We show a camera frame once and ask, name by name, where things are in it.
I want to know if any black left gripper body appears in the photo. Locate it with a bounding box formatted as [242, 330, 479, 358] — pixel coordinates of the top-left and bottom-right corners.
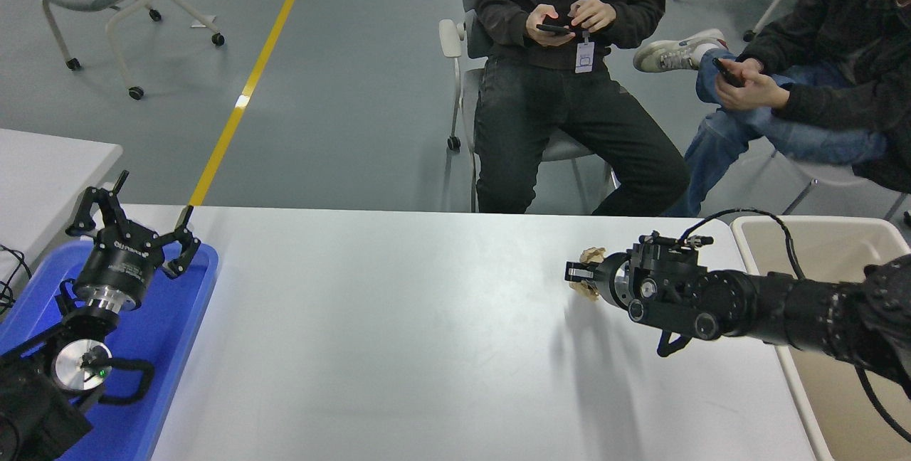
[74, 226, 166, 302]

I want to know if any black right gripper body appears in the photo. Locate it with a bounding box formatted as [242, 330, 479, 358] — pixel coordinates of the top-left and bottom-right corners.
[594, 253, 631, 309]

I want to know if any tan paper ball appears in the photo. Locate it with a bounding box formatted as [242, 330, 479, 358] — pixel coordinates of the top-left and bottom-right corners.
[569, 246, 607, 303]

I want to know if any person's left hand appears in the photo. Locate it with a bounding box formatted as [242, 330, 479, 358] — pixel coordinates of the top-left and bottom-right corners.
[568, 0, 617, 33]
[715, 71, 791, 112]

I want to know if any blue plastic tray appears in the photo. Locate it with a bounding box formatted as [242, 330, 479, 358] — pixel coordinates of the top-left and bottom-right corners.
[0, 238, 220, 461]

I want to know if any white side table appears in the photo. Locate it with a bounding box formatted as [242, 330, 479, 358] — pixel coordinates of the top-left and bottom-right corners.
[0, 128, 125, 282]

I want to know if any seated person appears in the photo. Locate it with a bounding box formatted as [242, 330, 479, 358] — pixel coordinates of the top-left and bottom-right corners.
[633, 0, 911, 217]
[473, 0, 691, 217]

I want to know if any large pale bin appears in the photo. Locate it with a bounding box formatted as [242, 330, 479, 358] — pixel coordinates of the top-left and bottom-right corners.
[731, 216, 911, 461]

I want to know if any grey chair with white armrest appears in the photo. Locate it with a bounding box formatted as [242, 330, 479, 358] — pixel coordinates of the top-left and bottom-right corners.
[438, 0, 620, 214]

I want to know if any black cable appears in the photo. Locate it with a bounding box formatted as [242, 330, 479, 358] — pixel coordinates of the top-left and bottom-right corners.
[0, 243, 33, 316]

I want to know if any blue lanyard with badge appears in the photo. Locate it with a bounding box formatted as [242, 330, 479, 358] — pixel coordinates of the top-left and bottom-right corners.
[574, 0, 611, 74]

